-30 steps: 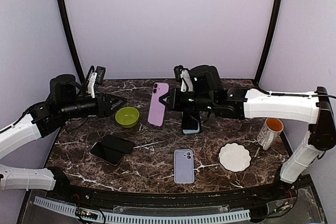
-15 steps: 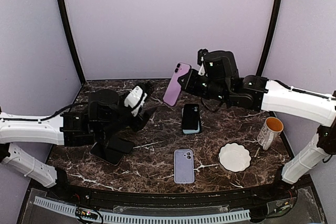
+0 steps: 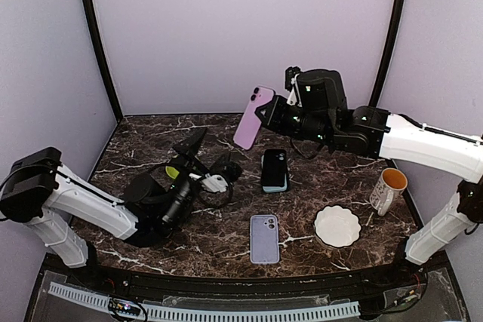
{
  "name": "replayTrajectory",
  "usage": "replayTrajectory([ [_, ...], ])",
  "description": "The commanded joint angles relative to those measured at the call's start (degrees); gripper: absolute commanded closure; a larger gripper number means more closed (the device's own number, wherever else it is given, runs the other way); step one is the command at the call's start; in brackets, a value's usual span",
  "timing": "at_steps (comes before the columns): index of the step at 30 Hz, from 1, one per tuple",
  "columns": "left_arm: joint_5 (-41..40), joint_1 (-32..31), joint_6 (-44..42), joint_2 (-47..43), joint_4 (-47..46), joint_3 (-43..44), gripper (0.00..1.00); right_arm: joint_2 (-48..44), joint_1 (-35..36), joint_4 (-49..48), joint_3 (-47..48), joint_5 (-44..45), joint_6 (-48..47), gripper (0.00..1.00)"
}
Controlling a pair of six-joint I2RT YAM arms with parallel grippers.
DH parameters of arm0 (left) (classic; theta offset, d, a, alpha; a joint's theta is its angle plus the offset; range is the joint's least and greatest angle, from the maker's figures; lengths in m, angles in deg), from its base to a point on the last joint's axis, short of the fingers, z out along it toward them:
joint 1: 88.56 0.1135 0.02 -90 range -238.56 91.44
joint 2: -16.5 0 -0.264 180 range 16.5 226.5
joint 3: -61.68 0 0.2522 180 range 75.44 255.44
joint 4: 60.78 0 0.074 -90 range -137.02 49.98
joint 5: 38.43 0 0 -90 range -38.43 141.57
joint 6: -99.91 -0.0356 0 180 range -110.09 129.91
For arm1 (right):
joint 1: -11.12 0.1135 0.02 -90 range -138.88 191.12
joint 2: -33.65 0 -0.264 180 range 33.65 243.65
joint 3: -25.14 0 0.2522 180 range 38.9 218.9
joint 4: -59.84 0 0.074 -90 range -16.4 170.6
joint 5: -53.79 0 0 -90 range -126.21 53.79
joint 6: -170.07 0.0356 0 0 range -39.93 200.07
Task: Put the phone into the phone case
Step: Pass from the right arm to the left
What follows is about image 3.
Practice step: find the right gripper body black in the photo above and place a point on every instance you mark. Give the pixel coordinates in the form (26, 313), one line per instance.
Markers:
(290, 125)

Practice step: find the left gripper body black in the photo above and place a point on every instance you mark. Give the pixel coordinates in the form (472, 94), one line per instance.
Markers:
(198, 167)

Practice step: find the purple phone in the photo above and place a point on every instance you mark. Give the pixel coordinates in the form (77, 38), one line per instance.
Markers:
(250, 124)

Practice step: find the lavender phone case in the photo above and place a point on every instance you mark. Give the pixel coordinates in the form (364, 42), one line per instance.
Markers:
(264, 242)

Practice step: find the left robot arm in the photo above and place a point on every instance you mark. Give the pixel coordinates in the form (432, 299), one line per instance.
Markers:
(154, 205)

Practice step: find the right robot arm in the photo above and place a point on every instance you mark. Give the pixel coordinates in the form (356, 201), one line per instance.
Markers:
(316, 110)

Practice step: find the black phone case centre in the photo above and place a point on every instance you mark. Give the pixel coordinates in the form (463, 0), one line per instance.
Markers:
(274, 161)

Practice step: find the light blue phone case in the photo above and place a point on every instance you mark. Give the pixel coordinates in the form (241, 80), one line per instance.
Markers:
(275, 183)

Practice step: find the green bowl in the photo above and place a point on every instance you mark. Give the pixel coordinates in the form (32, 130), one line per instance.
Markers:
(172, 172)

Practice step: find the white scalloped dish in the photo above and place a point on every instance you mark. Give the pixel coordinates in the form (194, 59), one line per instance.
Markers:
(337, 226)

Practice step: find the patterned white mug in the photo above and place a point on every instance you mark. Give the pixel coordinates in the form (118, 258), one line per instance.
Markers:
(391, 183)

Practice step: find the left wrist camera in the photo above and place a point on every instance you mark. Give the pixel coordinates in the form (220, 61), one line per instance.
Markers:
(222, 174)

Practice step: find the right black frame post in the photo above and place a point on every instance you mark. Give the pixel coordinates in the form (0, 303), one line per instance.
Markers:
(386, 57)

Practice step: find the black frame post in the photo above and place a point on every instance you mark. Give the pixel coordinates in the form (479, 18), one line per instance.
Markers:
(386, 57)
(99, 52)

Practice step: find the white cable duct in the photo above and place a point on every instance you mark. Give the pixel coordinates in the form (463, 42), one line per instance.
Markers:
(182, 309)

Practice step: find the black front rail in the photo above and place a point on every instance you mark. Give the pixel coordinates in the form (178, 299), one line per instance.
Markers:
(237, 278)

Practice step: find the left black frame post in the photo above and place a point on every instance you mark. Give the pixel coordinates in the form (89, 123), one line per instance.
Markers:
(99, 52)

